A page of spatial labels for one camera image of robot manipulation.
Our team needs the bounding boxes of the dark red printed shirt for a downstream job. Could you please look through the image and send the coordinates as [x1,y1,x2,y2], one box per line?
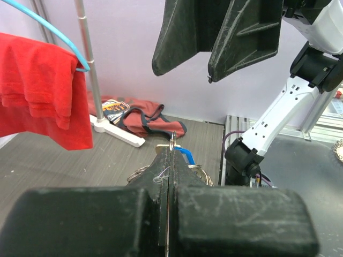
[101,95,187,138]

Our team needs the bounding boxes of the red shirt on hanger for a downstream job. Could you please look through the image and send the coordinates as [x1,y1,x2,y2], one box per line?
[1,33,93,150]

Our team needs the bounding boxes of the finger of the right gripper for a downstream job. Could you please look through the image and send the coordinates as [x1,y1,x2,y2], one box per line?
[152,0,230,76]

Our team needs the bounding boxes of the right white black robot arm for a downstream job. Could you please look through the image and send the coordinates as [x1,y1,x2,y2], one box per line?
[152,1,342,186]

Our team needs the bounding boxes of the blue tag key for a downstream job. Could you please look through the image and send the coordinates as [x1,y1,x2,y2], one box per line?
[174,146,196,165]

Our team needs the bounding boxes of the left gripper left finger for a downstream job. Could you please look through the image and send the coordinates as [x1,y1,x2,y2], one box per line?
[1,149,170,256]

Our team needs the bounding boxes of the metal numbered keyring organizer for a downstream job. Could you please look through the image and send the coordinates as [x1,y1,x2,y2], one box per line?
[125,130,215,188]

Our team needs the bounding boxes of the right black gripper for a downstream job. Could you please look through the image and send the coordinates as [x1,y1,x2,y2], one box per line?
[208,0,331,82]

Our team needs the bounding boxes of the teal clothes hanger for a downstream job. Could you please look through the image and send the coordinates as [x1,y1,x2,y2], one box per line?
[0,0,91,72]

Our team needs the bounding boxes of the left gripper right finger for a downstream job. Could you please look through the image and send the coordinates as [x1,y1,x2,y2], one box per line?
[169,151,320,256]

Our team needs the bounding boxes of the white silver clothes rack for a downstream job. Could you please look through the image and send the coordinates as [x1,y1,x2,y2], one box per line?
[74,0,145,148]

